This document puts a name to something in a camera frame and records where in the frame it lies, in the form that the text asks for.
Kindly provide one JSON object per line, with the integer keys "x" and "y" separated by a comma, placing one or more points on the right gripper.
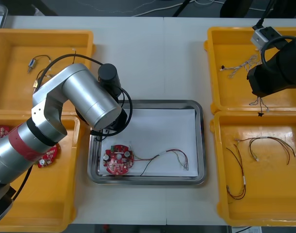
{"x": 265, "y": 80}

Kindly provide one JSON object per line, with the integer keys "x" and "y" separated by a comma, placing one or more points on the red black green-yellow harness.
{"x": 162, "y": 153}

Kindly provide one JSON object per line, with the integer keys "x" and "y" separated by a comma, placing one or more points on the round red circuit board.
{"x": 0, "y": 131}
{"x": 49, "y": 157}
{"x": 114, "y": 167}

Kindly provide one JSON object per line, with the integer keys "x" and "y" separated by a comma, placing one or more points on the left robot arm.
{"x": 89, "y": 97}

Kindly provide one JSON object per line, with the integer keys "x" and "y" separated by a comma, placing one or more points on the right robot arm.
{"x": 291, "y": 60}

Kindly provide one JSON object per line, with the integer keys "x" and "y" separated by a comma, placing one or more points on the yellow-orange plastic bin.
{"x": 12, "y": 97}
{"x": 259, "y": 206}
{"x": 48, "y": 206}
{"x": 225, "y": 97}

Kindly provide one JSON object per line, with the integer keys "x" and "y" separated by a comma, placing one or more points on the black equipment base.
{"x": 235, "y": 8}

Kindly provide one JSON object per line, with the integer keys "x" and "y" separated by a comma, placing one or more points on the steel tray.
{"x": 202, "y": 145}

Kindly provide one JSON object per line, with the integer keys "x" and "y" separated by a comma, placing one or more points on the black stand leg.
{"x": 182, "y": 7}

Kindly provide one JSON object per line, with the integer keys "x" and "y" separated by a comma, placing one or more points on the white paper sheet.
{"x": 162, "y": 126}

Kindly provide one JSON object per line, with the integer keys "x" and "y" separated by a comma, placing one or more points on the group of metal solenoids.
{"x": 31, "y": 64}

